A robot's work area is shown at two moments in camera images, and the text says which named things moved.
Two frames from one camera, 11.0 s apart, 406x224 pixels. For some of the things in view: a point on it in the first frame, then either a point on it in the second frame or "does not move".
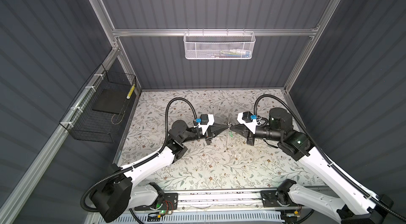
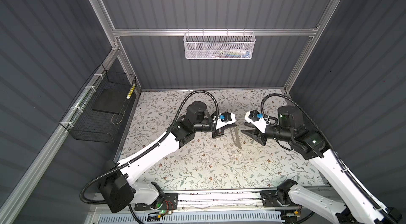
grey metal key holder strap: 229,126 -> 236,136
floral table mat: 232,162 does not move
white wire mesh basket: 219,45 does not move
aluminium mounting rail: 215,201 does not move
